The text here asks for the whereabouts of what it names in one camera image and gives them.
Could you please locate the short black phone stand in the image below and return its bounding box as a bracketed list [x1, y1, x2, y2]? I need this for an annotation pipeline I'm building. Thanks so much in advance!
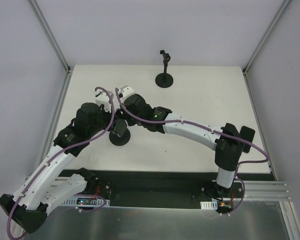
[108, 129, 131, 147]

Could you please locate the purple cable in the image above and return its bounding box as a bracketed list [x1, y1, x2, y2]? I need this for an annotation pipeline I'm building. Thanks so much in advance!
[114, 87, 270, 216]
[6, 86, 116, 238]

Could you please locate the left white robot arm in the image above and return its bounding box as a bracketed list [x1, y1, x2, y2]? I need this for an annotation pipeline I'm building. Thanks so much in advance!
[0, 100, 115, 240]

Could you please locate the right white cable duct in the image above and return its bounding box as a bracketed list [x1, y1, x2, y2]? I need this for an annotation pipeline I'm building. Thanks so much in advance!
[200, 201, 218, 211]

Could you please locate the white cable duct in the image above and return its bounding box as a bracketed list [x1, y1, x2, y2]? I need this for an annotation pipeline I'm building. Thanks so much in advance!
[200, 201, 218, 211]
[60, 196, 110, 208]

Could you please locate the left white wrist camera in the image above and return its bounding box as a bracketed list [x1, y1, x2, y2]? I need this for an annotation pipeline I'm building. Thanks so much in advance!
[93, 88, 114, 112]

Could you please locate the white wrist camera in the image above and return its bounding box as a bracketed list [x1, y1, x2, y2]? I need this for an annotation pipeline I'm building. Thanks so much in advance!
[93, 88, 114, 112]
[115, 85, 135, 102]

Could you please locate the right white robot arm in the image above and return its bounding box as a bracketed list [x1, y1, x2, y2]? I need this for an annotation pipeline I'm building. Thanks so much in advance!
[116, 92, 244, 198]

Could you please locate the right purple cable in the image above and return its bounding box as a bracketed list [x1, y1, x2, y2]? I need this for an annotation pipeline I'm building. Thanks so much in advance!
[114, 87, 270, 216]

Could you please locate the black smartphone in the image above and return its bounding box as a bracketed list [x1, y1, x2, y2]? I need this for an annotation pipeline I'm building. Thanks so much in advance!
[239, 126, 256, 154]
[113, 119, 127, 138]

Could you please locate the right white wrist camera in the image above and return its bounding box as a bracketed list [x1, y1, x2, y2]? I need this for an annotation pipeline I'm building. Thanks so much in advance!
[115, 85, 135, 102]

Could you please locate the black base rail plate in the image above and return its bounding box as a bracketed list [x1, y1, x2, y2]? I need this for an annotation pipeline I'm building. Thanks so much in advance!
[59, 169, 246, 209]

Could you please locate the right aluminium frame post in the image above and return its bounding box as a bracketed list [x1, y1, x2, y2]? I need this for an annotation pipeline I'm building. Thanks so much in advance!
[242, 0, 293, 76]

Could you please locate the left white cable duct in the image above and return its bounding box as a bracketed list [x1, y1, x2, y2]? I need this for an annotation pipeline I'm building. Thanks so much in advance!
[60, 196, 110, 208]

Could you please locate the left aluminium frame post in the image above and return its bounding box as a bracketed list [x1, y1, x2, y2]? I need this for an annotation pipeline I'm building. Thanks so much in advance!
[27, 0, 72, 74]

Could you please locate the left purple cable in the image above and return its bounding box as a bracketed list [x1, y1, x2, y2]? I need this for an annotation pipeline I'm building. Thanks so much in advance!
[6, 86, 116, 238]

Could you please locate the tall black phone stand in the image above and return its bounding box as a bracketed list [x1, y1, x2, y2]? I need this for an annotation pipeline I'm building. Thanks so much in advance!
[155, 50, 174, 88]

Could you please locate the aluminium frame post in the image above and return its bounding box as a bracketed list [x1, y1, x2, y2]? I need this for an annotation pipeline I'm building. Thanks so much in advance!
[27, 0, 72, 74]
[242, 0, 293, 76]

